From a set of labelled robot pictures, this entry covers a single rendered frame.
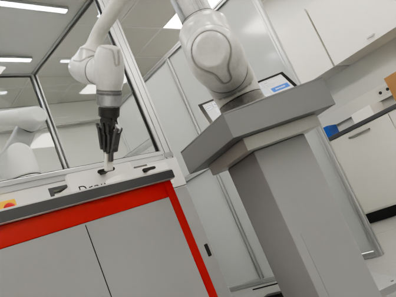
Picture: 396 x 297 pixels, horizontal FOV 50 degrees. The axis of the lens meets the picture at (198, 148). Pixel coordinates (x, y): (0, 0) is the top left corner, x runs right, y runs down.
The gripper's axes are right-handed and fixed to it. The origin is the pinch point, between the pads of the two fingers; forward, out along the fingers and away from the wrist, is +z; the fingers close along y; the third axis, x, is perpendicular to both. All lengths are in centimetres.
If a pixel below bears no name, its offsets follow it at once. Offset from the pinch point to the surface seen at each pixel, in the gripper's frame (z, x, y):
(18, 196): 12.3, 26.1, 17.0
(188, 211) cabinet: 33, -49, 2
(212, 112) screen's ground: -10, -81, 17
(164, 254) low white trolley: 10, 23, -53
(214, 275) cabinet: 59, -48, -16
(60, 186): 12.1, 9.3, 17.1
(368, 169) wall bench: 56, -294, 1
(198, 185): 71, -173, 101
